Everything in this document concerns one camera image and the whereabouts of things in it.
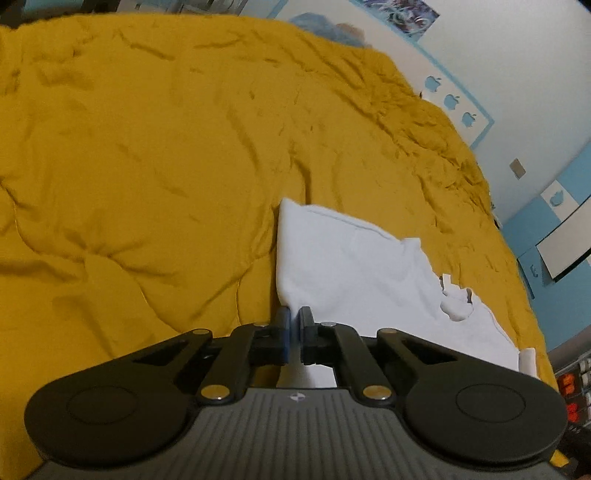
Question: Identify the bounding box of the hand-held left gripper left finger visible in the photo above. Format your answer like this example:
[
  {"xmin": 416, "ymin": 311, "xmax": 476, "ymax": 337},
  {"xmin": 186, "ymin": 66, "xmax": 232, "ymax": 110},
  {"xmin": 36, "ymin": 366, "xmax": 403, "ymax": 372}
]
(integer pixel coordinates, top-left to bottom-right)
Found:
[{"xmin": 113, "ymin": 307, "xmax": 293, "ymax": 403}]

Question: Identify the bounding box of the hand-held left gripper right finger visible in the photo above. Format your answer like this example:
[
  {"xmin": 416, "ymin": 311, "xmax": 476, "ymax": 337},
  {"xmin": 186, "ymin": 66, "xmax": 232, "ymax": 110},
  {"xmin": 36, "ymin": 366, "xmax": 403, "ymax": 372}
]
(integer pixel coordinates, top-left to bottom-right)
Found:
[{"xmin": 298, "ymin": 306, "xmax": 468, "ymax": 403}]

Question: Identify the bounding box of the white sweatshirt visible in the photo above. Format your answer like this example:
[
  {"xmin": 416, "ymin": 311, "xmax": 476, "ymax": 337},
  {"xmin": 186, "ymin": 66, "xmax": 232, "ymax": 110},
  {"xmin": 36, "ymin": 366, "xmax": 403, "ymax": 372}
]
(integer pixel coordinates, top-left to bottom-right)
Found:
[{"xmin": 276, "ymin": 198, "xmax": 539, "ymax": 387}]

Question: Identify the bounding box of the yellow blanket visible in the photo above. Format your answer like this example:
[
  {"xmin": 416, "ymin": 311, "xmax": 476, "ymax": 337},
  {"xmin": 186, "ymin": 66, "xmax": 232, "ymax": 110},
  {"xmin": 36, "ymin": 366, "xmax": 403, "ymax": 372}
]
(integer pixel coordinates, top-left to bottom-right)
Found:
[{"xmin": 0, "ymin": 14, "xmax": 555, "ymax": 480}]

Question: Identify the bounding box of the orange and grey keyboard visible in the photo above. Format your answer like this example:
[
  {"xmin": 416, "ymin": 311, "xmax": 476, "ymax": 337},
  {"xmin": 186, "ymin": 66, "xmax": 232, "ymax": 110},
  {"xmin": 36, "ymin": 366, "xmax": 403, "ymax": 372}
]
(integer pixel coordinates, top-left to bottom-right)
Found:
[{"xmin": 553, "ymin": 351, "xmax": 591, "ymax": 428}]

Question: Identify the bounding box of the white headboard with blue apples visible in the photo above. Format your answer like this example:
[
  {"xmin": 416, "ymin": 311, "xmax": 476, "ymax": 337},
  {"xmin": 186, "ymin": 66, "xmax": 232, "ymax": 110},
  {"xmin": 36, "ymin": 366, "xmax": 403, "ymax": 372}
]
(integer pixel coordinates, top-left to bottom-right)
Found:
[{"xmin": 272, "ymin": 0, "xmax": 495, "ymax": 149}]

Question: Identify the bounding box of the blue plush pillow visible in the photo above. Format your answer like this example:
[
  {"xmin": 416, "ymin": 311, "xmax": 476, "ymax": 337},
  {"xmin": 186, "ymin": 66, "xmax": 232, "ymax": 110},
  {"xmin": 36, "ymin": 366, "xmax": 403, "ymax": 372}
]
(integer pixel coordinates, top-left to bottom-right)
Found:
[{"xmin": 288, "ymin": 12, "xmax": 370, "ymax": 49}]

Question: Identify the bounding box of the blue purple wall poster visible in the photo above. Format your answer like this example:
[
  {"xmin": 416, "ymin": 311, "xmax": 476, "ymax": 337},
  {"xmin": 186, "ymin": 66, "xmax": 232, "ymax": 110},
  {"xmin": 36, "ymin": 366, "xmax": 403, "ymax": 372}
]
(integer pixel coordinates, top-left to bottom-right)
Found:
[{"xmin": 362, "ymin": 0, "xmax": 440, "ymax": 35}]

